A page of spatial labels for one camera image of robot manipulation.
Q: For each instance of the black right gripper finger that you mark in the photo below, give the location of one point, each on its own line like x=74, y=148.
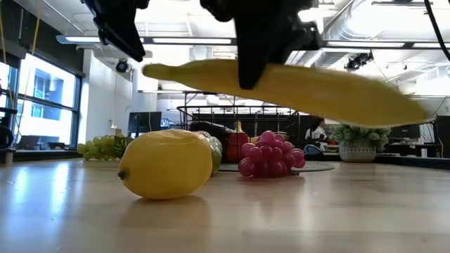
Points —
x=255, y=63

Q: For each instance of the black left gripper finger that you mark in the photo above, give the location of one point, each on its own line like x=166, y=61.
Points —
x=123, y=35

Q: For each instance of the yellow banana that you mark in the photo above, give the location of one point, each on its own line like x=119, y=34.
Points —
x=334, y=95
x=240, y=128

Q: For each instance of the red bell pepper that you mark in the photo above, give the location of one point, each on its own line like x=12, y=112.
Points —
x=236, y=144

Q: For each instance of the pink grape bunch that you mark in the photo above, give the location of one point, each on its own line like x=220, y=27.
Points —
x=270, y=158

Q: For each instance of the green starfruit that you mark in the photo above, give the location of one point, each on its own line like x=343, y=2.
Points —
x=216, y=154

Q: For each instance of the green grape bunch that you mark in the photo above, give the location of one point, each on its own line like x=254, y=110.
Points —
x=100, y=147

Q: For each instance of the yellow lemon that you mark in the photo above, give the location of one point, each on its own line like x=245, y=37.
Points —
x=165, y=165

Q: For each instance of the black ceiling spotlight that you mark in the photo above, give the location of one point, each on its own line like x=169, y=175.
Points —
x=122, y=66
x=356, y=62

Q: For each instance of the long ceiling light bar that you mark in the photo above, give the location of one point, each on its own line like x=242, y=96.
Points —
x=193, y=40

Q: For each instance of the person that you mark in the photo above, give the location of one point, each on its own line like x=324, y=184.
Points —
x=316, y=135

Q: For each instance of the large glass window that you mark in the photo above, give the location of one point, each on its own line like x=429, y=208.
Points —
x=49, y=105

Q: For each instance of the blue chair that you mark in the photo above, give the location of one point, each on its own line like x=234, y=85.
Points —
x=311, y=150

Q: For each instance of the green potted plant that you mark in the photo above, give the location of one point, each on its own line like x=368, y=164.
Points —
x=358, y=140

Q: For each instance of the silver ventilation duct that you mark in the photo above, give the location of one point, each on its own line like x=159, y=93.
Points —
x=337, y=28

